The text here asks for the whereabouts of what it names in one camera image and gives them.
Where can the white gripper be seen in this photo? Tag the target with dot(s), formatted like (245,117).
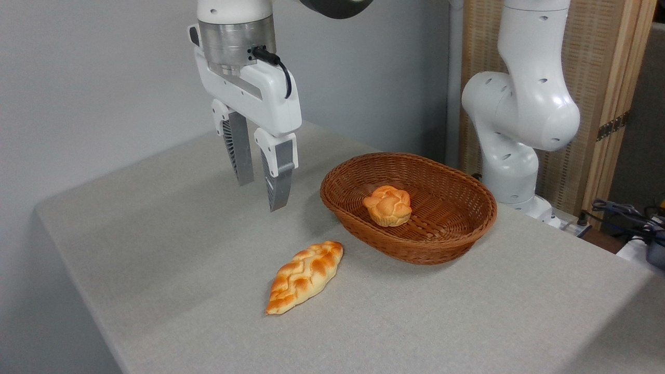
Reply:
(260,96)

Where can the long braided bread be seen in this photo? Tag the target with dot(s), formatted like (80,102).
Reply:
(305,278)

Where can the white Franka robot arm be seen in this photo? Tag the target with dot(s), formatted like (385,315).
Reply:
(519,104)

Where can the round bread bun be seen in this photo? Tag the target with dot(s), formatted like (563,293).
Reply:
(387,206)

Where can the brown wicker basket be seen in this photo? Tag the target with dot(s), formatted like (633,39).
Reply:
(447,228)

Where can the grey tablecloth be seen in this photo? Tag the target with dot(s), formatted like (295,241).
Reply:
(208,291)

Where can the metal screen hinge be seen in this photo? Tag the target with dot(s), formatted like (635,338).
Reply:
(613,126)

